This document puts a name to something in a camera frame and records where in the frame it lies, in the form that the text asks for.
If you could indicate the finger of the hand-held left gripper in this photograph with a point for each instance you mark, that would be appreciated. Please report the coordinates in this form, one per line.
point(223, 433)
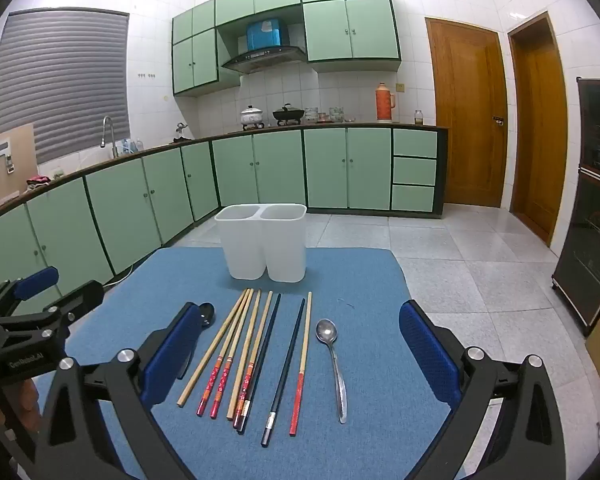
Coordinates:
point(82, 297)
point(37, 280)

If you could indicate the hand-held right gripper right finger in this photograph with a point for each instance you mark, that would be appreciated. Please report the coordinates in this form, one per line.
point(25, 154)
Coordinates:
point(427, 355)

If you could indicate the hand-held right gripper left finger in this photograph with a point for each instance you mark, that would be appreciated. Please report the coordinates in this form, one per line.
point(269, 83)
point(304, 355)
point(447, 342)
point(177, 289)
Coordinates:
point(172, 352)

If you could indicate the plain wooden chopstick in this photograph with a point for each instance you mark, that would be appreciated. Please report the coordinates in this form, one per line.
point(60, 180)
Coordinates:
point(215, 347)
point(252, 350)

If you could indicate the black chopstick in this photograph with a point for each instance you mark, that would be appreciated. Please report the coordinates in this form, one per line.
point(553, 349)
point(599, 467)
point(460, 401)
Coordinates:
point(285, 375)
point(262, 355)

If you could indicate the clear plastic cup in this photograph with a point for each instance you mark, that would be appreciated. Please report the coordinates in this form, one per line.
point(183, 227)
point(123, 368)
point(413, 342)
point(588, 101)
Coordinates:
point(260, 245)

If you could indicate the person's left hand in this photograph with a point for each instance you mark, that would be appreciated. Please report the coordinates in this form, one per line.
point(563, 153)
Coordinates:
point(10, 405)

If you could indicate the black spoon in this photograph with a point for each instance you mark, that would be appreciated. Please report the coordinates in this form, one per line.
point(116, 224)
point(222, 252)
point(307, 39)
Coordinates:
point(207, 312)

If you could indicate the metal spoon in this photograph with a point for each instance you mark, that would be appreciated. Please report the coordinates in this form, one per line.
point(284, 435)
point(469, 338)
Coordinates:
point(336, 375)

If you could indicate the cardboard panel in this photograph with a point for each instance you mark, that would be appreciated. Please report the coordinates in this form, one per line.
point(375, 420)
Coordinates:
point(10, 190)

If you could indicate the red cloth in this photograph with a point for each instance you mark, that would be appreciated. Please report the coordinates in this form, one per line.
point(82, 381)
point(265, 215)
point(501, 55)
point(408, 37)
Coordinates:
point(37, 181)

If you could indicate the blue table mat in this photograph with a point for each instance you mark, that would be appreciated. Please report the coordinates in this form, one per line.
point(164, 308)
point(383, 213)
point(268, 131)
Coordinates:
point(360, 280)

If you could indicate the metal faucet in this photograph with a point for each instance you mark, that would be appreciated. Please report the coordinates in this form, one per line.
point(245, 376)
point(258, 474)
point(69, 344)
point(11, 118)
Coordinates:
point(109, 132)

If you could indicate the grey window blind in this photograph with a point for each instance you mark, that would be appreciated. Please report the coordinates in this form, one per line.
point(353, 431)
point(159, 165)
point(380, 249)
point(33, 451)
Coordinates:
point(55, 85)

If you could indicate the green base cabinets with countertop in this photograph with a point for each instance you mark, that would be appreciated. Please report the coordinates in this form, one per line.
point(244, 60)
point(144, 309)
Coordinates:
point(280, 170)

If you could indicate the black glass-front cabinet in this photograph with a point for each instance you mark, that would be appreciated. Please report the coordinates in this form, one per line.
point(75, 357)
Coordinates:
point(590, 210)

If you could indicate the glass jar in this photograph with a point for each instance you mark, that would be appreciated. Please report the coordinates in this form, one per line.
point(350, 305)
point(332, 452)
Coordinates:
point(419, 117)

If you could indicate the white lidded pot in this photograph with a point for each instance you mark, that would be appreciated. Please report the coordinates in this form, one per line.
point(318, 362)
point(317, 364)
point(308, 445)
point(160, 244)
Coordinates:
point(251, 116)

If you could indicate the plain wooden door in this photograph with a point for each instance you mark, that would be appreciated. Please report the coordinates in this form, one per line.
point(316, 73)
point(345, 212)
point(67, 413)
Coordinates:
point(537, 125)

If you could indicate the orange thermos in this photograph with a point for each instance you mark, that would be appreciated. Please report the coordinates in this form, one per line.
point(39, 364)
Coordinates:
point(384, 102)

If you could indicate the patterned bowl stack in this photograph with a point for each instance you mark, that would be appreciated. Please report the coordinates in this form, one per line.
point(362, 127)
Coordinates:
point(311, 114)
point(336, 114)

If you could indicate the black wok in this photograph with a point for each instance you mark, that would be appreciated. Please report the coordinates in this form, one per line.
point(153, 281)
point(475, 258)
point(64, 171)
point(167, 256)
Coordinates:
point(287, 115)

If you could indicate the range hood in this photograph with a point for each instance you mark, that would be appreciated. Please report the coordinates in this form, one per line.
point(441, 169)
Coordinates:
point(265, 57)

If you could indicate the blue box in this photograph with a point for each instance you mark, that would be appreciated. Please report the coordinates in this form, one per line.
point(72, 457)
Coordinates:
point(265, 35)

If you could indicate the green wall cabinets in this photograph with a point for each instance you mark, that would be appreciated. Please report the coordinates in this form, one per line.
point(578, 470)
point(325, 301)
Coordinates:
point(350, 30)

